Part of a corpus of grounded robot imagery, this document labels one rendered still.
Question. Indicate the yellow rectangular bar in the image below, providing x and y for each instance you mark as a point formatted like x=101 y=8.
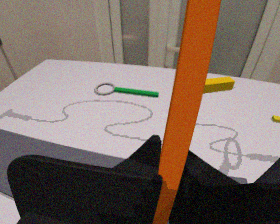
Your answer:
x=218 y=84

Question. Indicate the yellow handle with grey metal loop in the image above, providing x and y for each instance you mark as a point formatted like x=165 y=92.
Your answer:
x=277 y=119

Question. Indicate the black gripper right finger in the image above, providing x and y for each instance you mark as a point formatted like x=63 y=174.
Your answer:
x=207 y=196

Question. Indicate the orange handle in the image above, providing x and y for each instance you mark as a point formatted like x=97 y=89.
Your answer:
x=192 y=65

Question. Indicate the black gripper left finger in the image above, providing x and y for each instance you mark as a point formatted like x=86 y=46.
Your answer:
x=83 y=194

